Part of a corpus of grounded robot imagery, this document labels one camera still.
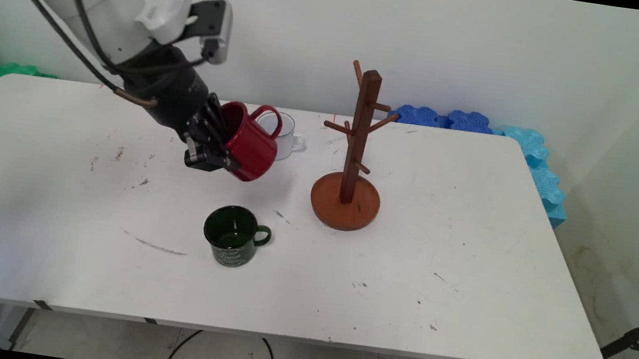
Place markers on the dark blue foam mat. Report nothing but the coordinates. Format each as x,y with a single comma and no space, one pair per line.
418,116
470,121

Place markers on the light blue foam mat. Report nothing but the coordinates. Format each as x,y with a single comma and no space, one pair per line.
542,176

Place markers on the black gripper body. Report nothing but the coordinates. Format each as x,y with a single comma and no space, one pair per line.
169,88

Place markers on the white enamel mug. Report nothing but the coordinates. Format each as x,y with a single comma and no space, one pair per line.
289,136

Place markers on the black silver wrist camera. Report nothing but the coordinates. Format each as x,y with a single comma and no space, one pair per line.
216,23

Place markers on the brown wooden mug tree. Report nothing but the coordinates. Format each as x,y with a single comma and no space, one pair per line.
363,124

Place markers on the black tape strip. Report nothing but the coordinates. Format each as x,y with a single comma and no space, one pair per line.
150,321
42,305

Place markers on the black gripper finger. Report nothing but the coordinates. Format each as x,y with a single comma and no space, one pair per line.
216,124
206,156

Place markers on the green foam mat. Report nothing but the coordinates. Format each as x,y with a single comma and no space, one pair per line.
19,70

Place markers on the dark green enamel mug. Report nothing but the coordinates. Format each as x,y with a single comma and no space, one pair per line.
232,236

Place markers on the red enamel mug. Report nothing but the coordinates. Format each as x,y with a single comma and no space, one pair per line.
253,147

